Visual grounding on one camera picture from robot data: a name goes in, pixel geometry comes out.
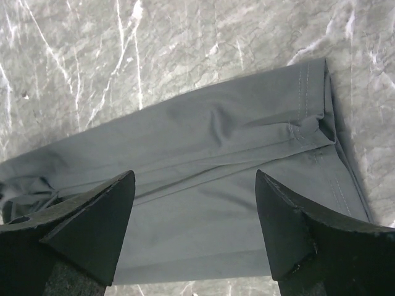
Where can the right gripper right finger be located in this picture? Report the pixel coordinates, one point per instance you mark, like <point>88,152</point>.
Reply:
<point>313,250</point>

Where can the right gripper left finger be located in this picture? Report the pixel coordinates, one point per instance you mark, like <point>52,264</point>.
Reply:
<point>71,248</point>

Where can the grey t-shirt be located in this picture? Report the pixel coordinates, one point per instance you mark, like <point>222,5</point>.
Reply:
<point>195,159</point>

